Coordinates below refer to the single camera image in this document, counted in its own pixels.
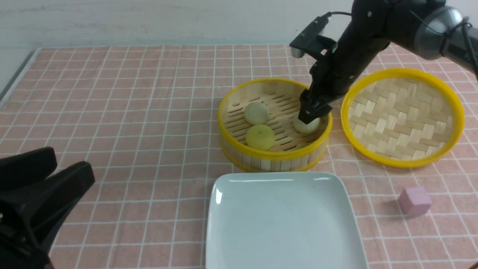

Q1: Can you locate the woven bamboo steamer lid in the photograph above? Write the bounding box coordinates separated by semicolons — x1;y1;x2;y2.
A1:
340;68;465;168

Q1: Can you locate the bamboo steamer basket yellow rim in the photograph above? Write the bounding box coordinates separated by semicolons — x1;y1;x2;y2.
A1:
217;78;333;172

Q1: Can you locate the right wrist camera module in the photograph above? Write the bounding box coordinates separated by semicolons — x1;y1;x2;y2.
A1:
289;12;337;60

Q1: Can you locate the yellow steamed bun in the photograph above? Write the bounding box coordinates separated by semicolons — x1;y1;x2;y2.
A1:
245;124;275;151

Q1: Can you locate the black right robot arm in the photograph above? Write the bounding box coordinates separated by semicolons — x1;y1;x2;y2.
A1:
289;0;477;124

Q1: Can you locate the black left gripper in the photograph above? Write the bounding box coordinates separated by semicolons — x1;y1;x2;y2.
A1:
0;147;95;269

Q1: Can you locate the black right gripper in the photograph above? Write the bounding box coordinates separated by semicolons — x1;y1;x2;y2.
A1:
298;34;374;124

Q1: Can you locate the white square plate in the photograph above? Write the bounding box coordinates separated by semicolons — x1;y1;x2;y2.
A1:
205;171;368;269

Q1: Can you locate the pink checkered tablecloth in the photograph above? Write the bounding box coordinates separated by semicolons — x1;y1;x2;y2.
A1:
0;44;478;269

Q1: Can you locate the pink cube block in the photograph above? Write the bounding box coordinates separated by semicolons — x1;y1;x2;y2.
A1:
397;186;432;217

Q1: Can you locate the pale beige steamed bun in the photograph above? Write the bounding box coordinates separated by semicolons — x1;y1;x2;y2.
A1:
243;102;270;126

